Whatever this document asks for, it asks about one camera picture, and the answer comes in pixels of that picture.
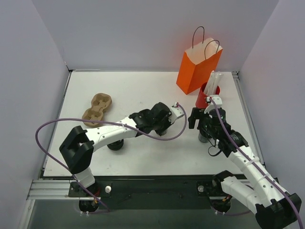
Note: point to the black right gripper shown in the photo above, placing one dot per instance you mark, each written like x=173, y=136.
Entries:
x=195, y=117

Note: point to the white wrapped straws bundle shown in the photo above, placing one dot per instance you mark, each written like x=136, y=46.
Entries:
x=213, y=81

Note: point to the aluminium frame rail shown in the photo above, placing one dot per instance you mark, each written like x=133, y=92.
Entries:
x=47, y=188

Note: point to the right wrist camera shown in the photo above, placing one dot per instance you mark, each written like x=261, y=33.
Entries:
x=213, y=101

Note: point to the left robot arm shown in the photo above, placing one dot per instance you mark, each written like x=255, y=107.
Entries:
x=80, y=144

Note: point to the orange paper bag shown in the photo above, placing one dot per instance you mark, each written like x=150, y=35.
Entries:
x=198, y=62

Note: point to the stack of black lids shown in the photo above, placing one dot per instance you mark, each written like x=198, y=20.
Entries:
x=115, y=146

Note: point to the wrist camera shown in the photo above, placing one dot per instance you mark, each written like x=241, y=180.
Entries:
x=213, y=101
x=176, y=112

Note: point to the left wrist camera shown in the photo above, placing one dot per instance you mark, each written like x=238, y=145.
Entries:
x=176, y=112

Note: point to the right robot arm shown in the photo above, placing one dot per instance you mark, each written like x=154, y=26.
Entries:
x=273, y=206

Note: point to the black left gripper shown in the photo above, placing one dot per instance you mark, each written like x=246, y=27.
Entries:
x=162, y=129

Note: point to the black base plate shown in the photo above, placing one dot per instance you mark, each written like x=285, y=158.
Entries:
x=206, y=199

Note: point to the dark coffee cup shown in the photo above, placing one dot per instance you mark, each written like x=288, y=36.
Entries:
x=203, y=138
x=161, y=132

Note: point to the red cylindrical cup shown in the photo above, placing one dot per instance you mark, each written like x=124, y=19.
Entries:
x=201, y=101

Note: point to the brown cardboard cup carrier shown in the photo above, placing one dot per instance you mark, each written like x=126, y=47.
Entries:
x=100, y=103

